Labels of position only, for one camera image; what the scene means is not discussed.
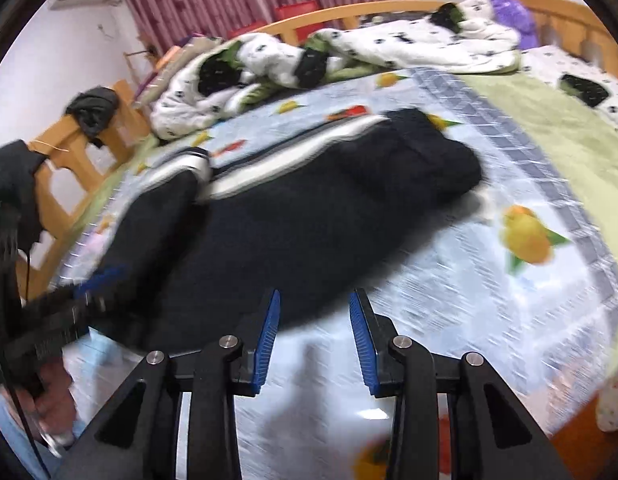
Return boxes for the patchwork pillow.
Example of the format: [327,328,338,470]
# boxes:
[139,34,225,106]

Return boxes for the black cable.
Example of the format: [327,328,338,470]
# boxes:
[4,380,52,480]

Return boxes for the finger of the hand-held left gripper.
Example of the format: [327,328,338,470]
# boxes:
[73,265,130,306]

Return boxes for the dark grey garment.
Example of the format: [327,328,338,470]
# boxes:
[65,87,121,148]

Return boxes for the person's left hand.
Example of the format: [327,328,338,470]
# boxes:
[32,355,81,443]

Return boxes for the dark red chair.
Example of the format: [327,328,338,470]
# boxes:
[228,21,267,39]

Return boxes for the white floral pillow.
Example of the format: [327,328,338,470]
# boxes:
[519,45,618,136]

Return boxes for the fruit print plastic mat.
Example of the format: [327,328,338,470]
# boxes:
[54,65,618,480]

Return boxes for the black pants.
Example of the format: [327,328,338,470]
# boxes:
[96,107,484,351]

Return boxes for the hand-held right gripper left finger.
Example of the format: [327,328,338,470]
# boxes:
[54,288,281,480]

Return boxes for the purple plush toy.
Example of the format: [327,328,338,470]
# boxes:
[489,0,537,50]

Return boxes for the person's left forearm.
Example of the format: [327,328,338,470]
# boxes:
[0,402,87,480]

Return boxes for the star print cloth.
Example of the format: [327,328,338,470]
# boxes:
[596,375,618,433]

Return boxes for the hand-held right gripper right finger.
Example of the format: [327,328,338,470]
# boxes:
[349,288,572,480]

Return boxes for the black jacket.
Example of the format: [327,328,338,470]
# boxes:
[0,140,47,261]

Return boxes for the white floral quilt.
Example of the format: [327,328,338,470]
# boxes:
[150,0,522,141]

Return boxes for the white air conditioner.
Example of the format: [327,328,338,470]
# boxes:
[49,0,122,11]

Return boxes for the wooden bed frame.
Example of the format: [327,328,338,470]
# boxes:
[14,0,618,441]

